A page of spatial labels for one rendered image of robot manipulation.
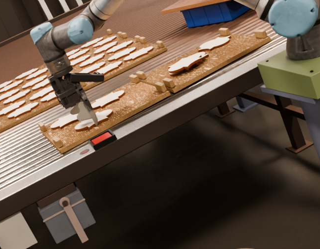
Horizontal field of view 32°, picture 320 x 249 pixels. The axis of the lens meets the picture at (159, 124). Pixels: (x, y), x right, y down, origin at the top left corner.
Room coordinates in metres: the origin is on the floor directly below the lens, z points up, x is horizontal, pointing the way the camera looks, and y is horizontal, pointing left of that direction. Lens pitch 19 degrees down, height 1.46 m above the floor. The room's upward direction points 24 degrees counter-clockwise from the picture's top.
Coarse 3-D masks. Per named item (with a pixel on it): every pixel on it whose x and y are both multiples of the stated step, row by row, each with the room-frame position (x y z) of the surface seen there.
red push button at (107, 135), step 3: (108, 132) 1.68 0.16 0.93; (102, 135) 1.68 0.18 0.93; (105, 135) 1.67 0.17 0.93; (108, 135) 1.65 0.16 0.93; (111, 135) 1.64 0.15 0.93; (96, 138) 1.67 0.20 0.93; (99, 138) 1.66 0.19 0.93; (102, 138) 1.65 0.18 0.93; (105, 138) 1.64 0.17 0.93; (93, 141) 1.66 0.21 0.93; (96, 141) 1.65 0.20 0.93; (99, 141) 1.64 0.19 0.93
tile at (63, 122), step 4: (68, 116) 2.00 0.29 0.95; (72, 116) 1.98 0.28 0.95; (76, 116) 1.96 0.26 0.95; (60, 120) 2.00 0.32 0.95; (64, 120) 1.97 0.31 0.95; (68, 120) 1.95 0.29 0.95; (72, 120) 1.93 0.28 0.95; (76, 120) 1.92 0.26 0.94; (52, 124) 1.98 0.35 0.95; (56, 124) 1.96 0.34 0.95; (60, 124) 1.94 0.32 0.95; (64, 124) 1.92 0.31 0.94; (68, 124) 1.93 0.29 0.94; (52, 128) 1.95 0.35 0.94; (56, 128) 1.94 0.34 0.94
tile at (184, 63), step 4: (192, 56) 2.00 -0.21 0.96; (196, 56) 1.98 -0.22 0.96; (200, 56) 1.97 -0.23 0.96; (180, 60) 2.02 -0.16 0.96; (184, 60) 1.99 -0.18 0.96; (188, 60) 1.97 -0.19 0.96; (192, 60) 1.95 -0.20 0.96; (196, 60) 1.93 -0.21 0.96; (200, 60) 1.94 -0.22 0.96; (176, 64) 1.99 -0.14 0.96; (180, 64) 1.97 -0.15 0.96; (184, 64) 1.94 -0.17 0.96; (188, 64) 1.92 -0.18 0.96; (192, 64) 1.92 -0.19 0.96; (172, 68) 1.96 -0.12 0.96; (176, 68) 1.94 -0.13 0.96; (180, 68) 1.92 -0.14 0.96; (184, 68) 1.92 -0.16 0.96; (188, 68) 1.90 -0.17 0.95; (172, 72) 1.93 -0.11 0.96; (176, 72) 1.92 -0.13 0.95
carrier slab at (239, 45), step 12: (240, 36) 2.10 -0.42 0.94; (252, 36) 2.03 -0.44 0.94; (216, 48) 2.08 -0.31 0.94; (228, 48) 2.00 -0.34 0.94; (240, 48) 1.94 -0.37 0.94; (252, 48) 1.90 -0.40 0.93; (204, 60) 1.99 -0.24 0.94; (216, 60) 1.92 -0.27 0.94; (228, 60) 1.87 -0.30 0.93; (156, 72) 2.11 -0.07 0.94; (168, 72) 2.04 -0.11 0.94; (192, 72) 1.90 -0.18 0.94; (204, 72) 1.85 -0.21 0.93; (180, 84) 1.82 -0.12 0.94
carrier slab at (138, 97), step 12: (132, 84) 2.09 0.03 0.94; (144, 84) 2.01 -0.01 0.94; (132, 96) 1.93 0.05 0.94; (144, 96) 1.87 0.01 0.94; (156, 96) 1.81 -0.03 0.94; (108, 108) 1.92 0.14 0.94; (120, 108) 1.85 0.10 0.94; (132, 108) 1.80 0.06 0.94; (144, 108) 1.78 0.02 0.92; (108, 120) 1.78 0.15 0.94; (120, 120) 1.76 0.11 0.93; (48, 132) 1.94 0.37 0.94; (60, 132) 1.88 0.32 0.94; (72, 132) 1.82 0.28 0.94; (84, 132) 1.76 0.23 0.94; (96, 132) 1.74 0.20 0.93; (72, 144) 1.71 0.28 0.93
